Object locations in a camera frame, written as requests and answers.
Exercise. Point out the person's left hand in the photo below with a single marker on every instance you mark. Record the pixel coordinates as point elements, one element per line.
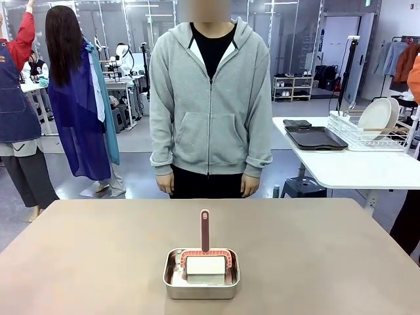
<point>250,185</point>

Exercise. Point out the gray door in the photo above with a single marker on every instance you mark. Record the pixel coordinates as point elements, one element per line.
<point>357,49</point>

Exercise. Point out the white shoe rack with shoes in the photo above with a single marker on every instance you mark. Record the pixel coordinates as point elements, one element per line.
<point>292,88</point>

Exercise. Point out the black tripod stand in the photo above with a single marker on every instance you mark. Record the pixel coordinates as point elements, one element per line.
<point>348,72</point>

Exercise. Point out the long haired woman blue dress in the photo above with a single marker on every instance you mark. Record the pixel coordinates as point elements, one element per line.
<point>75,98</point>

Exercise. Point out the white round plate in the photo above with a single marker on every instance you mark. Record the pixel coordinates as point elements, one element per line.
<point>395,113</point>
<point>374,118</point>

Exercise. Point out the hanging gray jacket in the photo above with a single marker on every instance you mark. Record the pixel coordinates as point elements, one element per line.
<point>392,55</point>

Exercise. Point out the white side table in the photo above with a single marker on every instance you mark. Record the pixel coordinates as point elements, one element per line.
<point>361,170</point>

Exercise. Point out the white background desk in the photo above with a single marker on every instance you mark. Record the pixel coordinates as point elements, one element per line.
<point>121,83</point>

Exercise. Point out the person in gray hoodie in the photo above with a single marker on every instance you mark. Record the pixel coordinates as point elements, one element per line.
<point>210,115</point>

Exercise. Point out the person's right hand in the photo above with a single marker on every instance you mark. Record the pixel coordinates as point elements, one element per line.
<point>165,184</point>

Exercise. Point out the black clothes rack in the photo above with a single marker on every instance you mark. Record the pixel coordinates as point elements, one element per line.
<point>380,95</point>

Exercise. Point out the seated person black white jacket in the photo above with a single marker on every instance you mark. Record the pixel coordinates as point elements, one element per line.
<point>38,67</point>

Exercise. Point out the white power strip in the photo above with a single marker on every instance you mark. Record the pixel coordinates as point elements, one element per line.
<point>372,203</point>

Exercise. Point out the black bag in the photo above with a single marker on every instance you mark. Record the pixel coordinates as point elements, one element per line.
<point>325,77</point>

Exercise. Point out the folded dark gray cloth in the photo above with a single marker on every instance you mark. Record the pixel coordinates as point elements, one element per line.
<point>297,123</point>

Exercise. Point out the person red top denim apron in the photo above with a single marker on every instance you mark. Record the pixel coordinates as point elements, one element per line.
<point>16,98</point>

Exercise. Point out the rectangular stainless steel tray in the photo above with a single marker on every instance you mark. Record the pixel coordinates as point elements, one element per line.
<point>200,293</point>

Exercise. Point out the person in orange top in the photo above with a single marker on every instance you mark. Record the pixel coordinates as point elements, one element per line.
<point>414,75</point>

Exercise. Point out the person's left forearm gray sleeve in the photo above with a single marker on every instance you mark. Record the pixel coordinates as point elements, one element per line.
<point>259,151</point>

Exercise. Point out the hanging orange jacket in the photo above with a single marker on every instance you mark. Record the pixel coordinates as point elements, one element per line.
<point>405,65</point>

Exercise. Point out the white background workbench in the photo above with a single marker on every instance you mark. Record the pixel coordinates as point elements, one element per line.
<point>33,88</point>

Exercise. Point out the gray plastic stool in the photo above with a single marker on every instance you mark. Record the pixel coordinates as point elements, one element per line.
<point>126,115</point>
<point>115,118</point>

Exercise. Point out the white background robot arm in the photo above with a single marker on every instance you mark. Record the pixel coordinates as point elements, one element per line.
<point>124,59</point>

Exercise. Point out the person's right forearm gray sleeve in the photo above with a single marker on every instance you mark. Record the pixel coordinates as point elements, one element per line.
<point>162,151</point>

